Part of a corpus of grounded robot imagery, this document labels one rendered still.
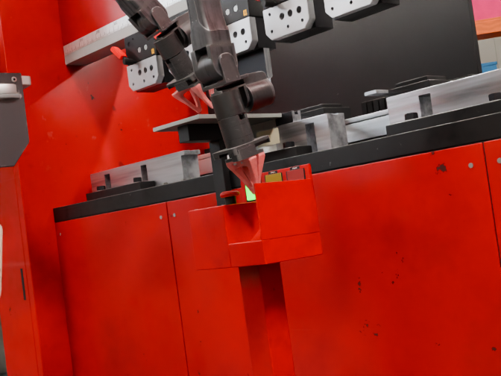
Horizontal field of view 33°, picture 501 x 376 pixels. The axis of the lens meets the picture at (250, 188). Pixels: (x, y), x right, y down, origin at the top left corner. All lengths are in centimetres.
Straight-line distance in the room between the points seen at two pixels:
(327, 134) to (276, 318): 51
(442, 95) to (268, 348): 62
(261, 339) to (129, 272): 84
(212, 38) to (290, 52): 125
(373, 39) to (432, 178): 100
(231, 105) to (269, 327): 43
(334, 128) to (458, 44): 56
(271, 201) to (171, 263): 73
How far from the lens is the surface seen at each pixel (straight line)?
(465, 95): 176
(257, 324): 168
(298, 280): 193
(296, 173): 170
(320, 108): 230
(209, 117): 196
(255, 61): 220
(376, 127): 224
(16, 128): 150
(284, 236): 161
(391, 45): 255
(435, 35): 246
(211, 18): 161
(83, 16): 280
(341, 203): 181
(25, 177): 275
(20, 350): 285
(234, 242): 164
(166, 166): 246
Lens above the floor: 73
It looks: 3 degrees up
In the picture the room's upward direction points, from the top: 8 degrees counter-clockwise
